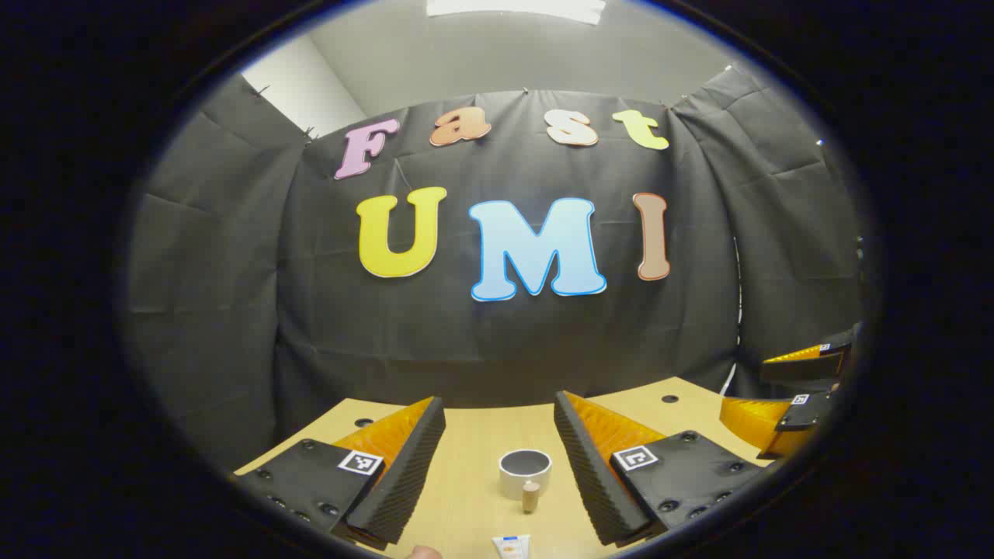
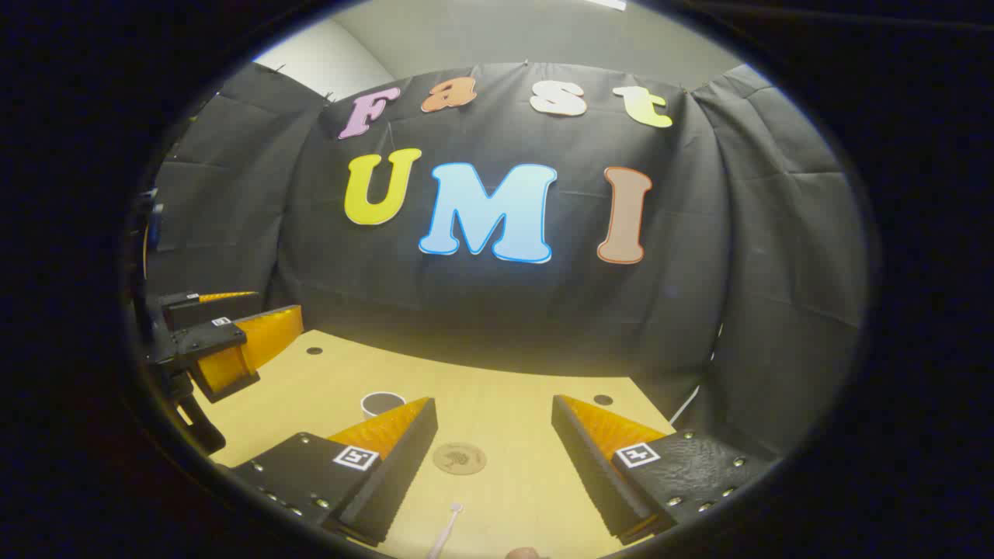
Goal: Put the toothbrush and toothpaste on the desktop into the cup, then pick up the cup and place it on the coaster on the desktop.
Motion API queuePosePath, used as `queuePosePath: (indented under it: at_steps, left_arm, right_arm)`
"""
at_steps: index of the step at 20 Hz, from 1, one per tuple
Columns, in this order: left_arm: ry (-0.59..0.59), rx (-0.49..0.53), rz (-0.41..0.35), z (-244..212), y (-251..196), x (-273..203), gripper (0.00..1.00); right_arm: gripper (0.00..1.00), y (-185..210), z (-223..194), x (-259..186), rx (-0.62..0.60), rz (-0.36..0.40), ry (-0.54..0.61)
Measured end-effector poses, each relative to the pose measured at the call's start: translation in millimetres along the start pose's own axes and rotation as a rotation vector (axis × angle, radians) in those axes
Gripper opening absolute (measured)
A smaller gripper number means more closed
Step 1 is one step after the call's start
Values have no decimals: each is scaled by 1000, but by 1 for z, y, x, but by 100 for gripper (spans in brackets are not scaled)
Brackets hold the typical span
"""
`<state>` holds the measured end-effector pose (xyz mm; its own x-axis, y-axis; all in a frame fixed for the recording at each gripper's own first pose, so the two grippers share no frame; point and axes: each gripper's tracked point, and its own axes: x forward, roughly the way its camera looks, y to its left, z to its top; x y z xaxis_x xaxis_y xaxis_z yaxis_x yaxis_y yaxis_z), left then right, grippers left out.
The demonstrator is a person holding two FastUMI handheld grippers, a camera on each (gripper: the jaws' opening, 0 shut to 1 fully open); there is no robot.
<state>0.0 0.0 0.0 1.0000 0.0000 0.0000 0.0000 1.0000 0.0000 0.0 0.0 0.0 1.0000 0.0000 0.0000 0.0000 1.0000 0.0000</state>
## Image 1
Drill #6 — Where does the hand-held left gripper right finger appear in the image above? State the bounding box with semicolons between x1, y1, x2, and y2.
553;391;770;548

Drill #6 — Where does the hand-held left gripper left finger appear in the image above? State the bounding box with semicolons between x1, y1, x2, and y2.
233;396;447;554

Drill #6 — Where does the white cup with wooden handle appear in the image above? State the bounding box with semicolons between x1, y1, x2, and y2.
498;449;553;514

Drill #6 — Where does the light wooden desktop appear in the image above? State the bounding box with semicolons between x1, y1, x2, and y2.
233;377;777;559

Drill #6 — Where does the ceiling light panel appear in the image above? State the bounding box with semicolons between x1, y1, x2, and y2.
426;0;607;26

